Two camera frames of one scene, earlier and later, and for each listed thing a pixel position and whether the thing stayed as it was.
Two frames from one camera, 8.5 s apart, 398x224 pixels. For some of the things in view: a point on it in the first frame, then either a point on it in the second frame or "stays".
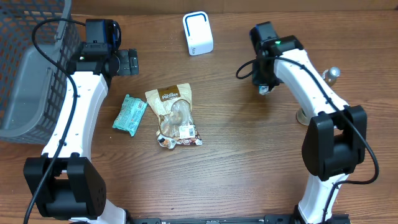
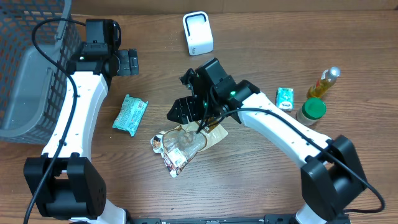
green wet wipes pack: [130, 114] stays
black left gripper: [132, 61] stays
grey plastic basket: [32, 86] stays
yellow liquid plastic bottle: [330, 75] stays
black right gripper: [260, 79] to [189, 109]
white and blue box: [198, 33] stays
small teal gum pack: [263, 89] to [285, 98]
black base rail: [278, 219] stays
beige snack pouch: [173, 105] to [178, 147]
